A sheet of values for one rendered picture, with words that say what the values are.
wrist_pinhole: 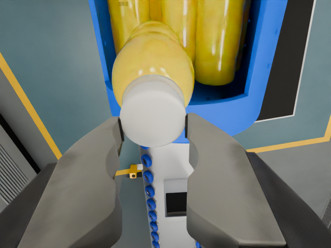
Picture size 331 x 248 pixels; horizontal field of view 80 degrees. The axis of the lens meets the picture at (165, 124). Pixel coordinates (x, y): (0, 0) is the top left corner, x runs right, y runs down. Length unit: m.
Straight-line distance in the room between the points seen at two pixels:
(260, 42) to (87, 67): 1.41
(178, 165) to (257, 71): 0.51
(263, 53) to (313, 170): 2.40
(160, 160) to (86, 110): 1.13
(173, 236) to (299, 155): 1.65
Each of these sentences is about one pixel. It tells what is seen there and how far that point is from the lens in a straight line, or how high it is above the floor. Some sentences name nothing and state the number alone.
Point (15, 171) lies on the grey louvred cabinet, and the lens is 2.02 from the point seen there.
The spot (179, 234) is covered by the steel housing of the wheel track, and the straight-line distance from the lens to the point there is 1.10.
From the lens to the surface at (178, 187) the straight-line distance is 0.76.
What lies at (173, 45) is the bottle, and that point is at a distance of 0.16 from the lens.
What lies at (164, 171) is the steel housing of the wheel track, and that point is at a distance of 0.75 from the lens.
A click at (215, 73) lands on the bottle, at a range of 0.34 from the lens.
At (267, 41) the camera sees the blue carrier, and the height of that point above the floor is 1.20.
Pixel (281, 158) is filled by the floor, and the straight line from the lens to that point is 2.32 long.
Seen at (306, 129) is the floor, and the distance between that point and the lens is 2.21.
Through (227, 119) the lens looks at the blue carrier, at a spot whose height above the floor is 1.23.
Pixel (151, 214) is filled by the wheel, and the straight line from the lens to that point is 0.87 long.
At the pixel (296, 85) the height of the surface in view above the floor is 0.15.
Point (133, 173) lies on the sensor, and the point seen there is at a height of 0.94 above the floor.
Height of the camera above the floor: 1.46
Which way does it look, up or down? 58 degrees down
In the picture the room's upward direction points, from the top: 175 degrees clockwise
